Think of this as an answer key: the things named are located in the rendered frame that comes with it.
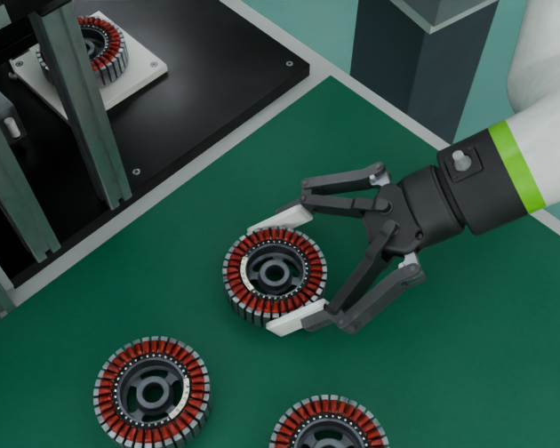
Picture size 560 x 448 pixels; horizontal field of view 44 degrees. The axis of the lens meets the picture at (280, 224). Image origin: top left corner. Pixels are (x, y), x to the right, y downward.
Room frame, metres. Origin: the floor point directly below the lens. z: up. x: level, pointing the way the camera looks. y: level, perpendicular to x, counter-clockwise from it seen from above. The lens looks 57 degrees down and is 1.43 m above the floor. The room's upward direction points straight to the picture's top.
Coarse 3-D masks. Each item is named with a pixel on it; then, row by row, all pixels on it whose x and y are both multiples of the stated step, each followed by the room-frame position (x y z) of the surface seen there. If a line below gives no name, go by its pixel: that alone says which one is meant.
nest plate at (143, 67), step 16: (96, 16) 0.77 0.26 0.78; (96, 48) 0.70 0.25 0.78; (128, 48) 0.70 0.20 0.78; (144, 48) 0.70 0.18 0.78; (16, 64) 0.67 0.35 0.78; (32, 64) 0.67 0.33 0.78; (128, 64) 0.67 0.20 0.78; (144, 64) 0.67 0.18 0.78; (160, 64) 0.67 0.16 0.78; (32, 80) 0.64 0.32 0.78; (128, 80) 0.64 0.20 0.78; (144, 80) 0.64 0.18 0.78; (48, 96) 0.61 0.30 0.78; (112, 96) 0.61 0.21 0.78; (128, 96) 0.62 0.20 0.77; (64, 112) 0.59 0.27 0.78
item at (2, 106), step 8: (0, 96) 0.57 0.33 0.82; (0, 104) 0.56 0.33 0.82; (8, 104) 0.56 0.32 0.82; (0, 112) 0.55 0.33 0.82; (8, 112) 0.55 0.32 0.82; (16, 112) 0.56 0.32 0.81; (0, 120) 0.54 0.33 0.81; (16, 120) 0.56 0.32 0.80; (0, 128) 0.54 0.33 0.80; (24, 128) 0.56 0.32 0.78; (8, 136) 0.54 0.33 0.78; (8, 144) 0.54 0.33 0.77
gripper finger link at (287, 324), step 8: (312, 304) 0.31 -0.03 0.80; (320, 304) 0.31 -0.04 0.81; (296, 312) 0.30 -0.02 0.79; (304, 312) 0.30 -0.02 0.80; (312, 312) 0.30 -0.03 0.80; (280, 320) 0.30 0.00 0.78; (288, 320) 0.30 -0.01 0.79; (296, 320) 0.30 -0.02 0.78; (272, 328) 0.30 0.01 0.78; (280, 328) 0.30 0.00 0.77; (288, 328) 0.30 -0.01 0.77; (296, 328) 0.30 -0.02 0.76; (280, 336) 0.30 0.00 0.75
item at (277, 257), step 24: (240, 240) 0.40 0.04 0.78; (264, 240) 0.40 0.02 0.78; (288, 240) 0.40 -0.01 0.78; (312, 240) 0.40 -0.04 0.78; (240, 264) 0.37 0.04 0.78; (264, 264) 0.37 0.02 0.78; (312, 264) 0.37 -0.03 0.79; (240, 288) 0.34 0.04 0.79; (264, 288) 0.35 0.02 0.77; (288, 288) 0.35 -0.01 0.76; (312, 288) 0.34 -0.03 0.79; (240, 312) 0.32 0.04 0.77; (264, 312) 0.31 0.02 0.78; (288, 312) 0.31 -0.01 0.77
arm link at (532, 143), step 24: (552, 72) 0.48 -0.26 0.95; (528, 96) 0.48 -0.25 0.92; (552, 96) 0.43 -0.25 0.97; (504, 120) 0.44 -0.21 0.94; (528, 120) 0.42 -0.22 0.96; (552, 120) 0.41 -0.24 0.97; (504, 144) 0.40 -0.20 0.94; (528, 144) 0.39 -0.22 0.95; (552, 144) 0.39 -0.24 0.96; (528, 168) 0.37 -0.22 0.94; (552, 168) 0.37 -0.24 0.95; (528, 192) 0.36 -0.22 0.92; (552, 192) 0.36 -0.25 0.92
